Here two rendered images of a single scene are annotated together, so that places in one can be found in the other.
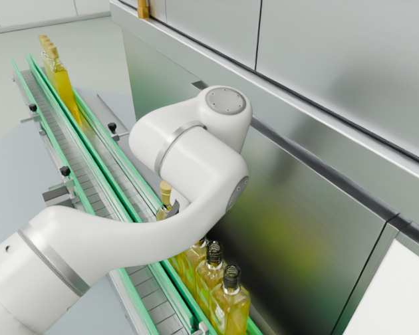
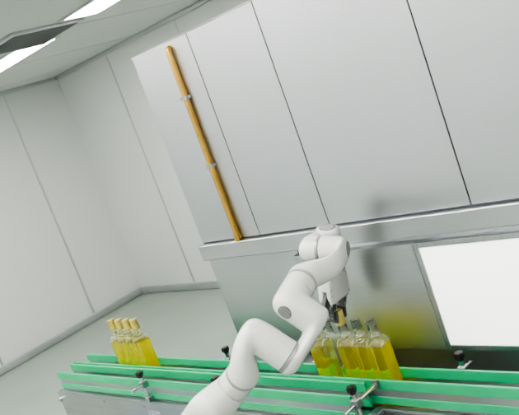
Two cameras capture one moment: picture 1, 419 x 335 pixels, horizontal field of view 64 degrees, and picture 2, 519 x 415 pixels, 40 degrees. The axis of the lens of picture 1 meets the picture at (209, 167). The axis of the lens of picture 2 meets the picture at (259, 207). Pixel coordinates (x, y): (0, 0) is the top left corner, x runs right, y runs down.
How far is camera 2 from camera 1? 1.71 m
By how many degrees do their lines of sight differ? 31
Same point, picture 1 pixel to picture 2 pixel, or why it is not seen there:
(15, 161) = not seen: outside the picture
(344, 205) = (397, 250)
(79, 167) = not seen: hidden behind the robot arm
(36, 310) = (308, 282)
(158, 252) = (332, 266)
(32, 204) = not seen: outside the picture
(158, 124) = (309, 239)
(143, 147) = (307, 249)
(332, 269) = (415, 291)
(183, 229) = (336, 255)
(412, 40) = (377, 179)
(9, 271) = (296, 275)
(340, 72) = (364, 202)
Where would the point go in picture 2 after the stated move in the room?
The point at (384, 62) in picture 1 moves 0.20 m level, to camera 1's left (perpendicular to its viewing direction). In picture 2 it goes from (375, 190) to (314, 215)
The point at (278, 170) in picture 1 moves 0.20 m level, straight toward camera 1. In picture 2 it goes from (365, 262) to (374, 281)
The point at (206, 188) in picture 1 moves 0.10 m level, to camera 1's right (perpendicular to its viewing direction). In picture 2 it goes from (337, 245) to (369, 232)
